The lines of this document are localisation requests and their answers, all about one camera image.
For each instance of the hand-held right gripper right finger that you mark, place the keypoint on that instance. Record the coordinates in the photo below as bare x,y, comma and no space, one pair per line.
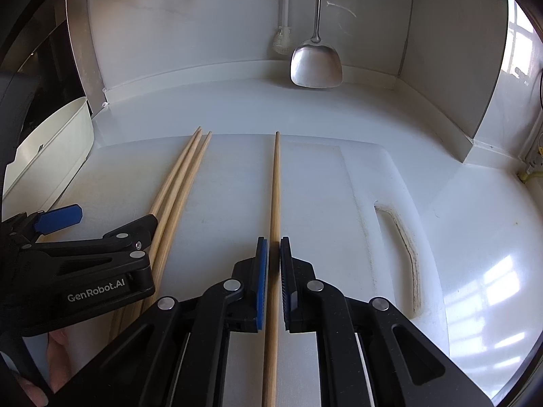
285,288

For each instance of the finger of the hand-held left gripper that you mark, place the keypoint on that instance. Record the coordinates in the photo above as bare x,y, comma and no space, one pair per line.
144,227
59,217

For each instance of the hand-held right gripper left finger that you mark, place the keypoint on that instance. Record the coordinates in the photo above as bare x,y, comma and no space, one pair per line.
263,284

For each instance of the wooden chopstick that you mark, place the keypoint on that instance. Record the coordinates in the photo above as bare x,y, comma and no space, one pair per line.
185,169
275,186
196,170
174,169

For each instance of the round white plastic basin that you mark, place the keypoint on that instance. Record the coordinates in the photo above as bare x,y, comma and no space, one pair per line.
55,144

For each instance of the person's left hand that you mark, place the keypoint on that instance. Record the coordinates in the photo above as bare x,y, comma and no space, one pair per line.
59,360

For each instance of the white plastic cutting board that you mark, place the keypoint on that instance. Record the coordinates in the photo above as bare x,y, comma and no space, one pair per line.
322,203

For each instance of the stainless steel side panel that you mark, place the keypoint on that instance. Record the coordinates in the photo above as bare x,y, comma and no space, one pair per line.
80,51

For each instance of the dark glossy cabinet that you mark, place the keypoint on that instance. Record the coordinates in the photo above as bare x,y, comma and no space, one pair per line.
29,42

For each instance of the metal spatula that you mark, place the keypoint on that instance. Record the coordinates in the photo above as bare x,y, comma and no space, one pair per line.
316,65

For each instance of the white dish brush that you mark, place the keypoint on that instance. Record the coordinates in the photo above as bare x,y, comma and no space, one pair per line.
282,40

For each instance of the window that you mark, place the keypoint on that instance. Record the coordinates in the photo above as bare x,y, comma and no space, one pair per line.
517,38

